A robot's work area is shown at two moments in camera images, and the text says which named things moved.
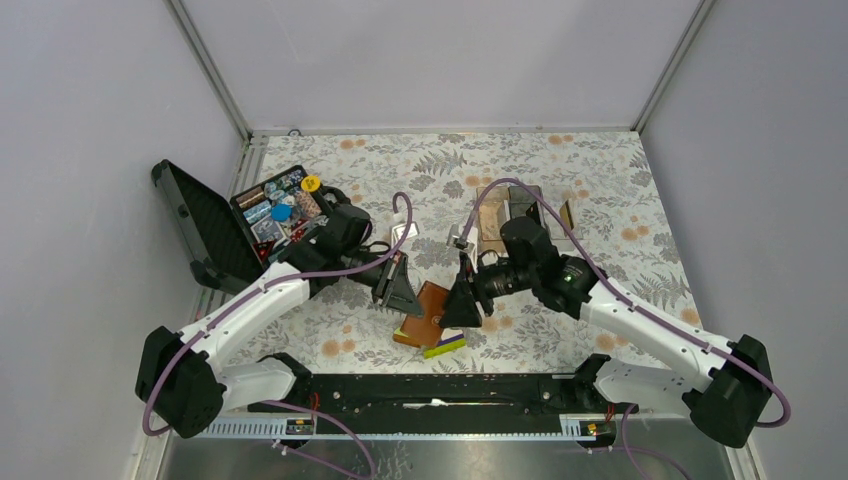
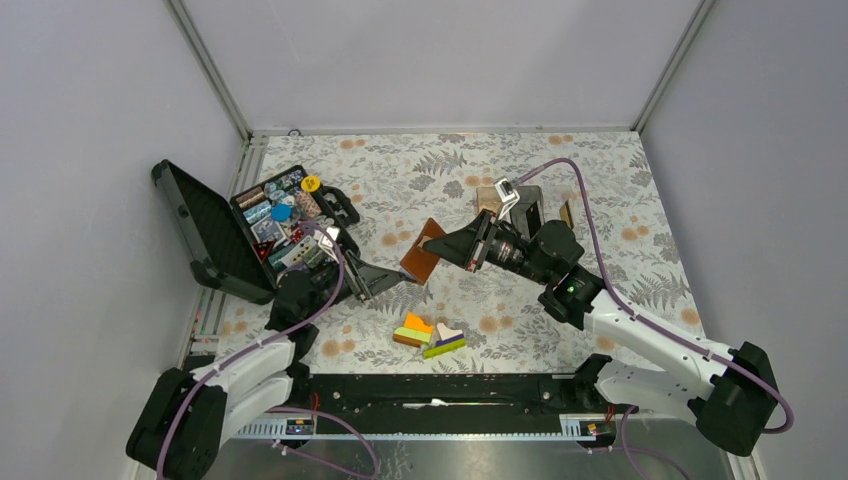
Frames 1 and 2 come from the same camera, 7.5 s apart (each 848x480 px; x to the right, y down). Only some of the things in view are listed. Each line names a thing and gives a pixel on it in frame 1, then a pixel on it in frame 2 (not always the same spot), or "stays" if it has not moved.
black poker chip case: (251, 231) stays
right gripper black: (461, 310) → (465, 247)
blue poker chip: (281, 212) stays
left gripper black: (394, 289) → (378, 280)
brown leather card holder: (426, 328) → (418, 262)
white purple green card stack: (451, 338) stays
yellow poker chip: (310, 183) stays
